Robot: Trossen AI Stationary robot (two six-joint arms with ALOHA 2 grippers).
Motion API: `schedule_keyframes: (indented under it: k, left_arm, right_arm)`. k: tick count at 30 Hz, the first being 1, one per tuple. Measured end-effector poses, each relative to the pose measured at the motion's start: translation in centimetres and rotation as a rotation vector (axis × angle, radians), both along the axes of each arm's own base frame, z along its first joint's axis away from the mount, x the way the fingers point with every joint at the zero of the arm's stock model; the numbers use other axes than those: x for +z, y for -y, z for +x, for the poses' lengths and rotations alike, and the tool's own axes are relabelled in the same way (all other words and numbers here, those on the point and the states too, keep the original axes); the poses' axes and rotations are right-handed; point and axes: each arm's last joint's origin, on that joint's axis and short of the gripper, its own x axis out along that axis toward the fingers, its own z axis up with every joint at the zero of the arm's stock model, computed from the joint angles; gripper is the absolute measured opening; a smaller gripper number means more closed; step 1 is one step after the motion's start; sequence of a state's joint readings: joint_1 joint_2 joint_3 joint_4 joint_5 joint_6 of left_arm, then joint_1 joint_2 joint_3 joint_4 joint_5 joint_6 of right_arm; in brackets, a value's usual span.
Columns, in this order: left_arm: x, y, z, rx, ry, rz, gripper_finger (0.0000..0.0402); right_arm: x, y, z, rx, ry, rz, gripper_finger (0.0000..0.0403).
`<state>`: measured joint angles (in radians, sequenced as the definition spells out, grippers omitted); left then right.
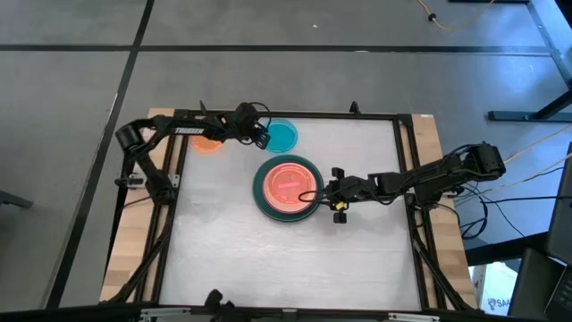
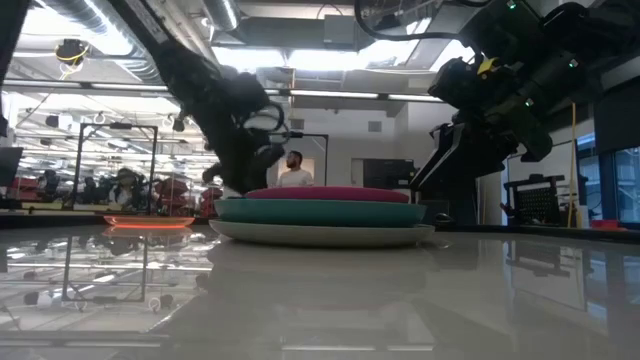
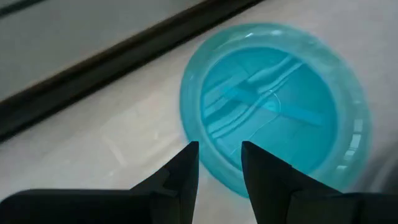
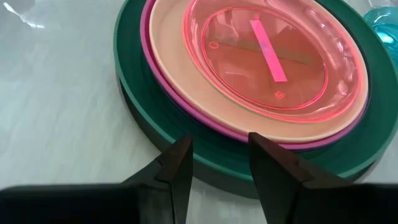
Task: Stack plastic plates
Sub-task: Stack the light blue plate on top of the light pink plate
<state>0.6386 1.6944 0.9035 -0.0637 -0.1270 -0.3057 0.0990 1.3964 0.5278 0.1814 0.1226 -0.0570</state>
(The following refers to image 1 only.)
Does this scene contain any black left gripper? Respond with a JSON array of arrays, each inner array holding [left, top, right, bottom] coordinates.
[[227, 101, 273, 151]]

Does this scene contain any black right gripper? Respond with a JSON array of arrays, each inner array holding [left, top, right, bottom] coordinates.
[[298, 167, 379, 224]]

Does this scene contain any teal translucent plastic plate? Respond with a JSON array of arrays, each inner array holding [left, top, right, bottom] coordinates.
[[263, 118, 299, 155]]

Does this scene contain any red translucent plastic plate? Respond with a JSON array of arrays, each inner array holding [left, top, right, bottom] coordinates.
[[262, 162, 319, 214]]

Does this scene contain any large dark green plate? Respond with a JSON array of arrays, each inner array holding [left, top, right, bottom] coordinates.
[[252, 154, 325, 224]]

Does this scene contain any orange translucent plastic plate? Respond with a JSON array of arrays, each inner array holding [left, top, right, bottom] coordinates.
[[187, 133, 224, 155]]

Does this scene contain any black computer desk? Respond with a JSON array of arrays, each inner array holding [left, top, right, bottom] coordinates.
[[464, 231, 551, 267]]

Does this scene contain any white printed box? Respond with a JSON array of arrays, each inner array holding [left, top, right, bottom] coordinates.
[[469, 261, 519, 317]]

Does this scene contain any black standing desk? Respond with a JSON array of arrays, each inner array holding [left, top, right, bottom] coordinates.
[[449, 0, 572, 123]]

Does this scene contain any dark grey panel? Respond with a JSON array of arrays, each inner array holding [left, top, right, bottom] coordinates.
[[508, 248, 567, 321]]

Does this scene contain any black computer monitor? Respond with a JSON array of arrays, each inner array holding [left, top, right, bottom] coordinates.
[[545, 141, 572, 265]]

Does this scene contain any dark grey furniture foot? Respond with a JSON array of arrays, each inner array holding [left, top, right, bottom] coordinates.
[[0, 190, 35, 210]]

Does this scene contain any black keyboard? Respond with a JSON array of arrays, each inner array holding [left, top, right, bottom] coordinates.
[[543, 266, 572, 322]]

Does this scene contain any black aluminium table frame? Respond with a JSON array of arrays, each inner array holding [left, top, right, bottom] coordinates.
[[0, 106, 572, 322]]

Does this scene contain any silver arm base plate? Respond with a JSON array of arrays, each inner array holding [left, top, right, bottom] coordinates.
[[114, 173, 181, 189]]

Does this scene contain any black table-level camera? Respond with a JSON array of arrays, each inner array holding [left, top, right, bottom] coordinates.
[[203, 288, 238, 314]]

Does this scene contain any silver aluminium bracket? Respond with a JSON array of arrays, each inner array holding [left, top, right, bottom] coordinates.
[[139, 307, 181, 321], [387, 311, 442, 322]]

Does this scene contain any black cable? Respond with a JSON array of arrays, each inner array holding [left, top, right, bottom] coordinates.
[[480, 194, 572, 202], [489, 199, 526, 238], [458, 203, 491, 241]]

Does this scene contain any yellow cable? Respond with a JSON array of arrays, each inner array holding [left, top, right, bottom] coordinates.
[[415, 0, 497, 33], [503, 124, 572, 165]]

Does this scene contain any cream cable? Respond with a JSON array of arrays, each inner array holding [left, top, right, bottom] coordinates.
[[489, 154, 572, 191]]

